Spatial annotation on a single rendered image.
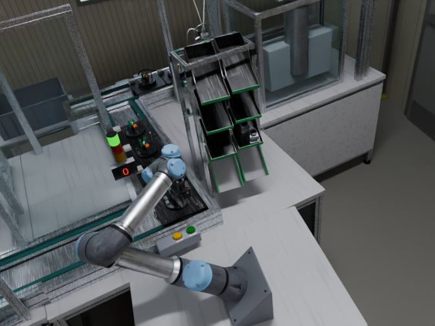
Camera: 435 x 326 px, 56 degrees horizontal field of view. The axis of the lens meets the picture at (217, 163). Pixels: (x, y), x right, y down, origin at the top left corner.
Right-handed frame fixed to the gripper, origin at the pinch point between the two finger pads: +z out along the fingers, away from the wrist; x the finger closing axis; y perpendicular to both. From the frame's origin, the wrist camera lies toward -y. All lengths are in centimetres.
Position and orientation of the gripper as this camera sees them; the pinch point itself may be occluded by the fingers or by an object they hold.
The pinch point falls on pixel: (182, 203)
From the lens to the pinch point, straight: 197.0
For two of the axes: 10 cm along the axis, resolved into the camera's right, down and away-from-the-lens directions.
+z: 1.2, 7.6, 6.4
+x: 8.9, -3.7, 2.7
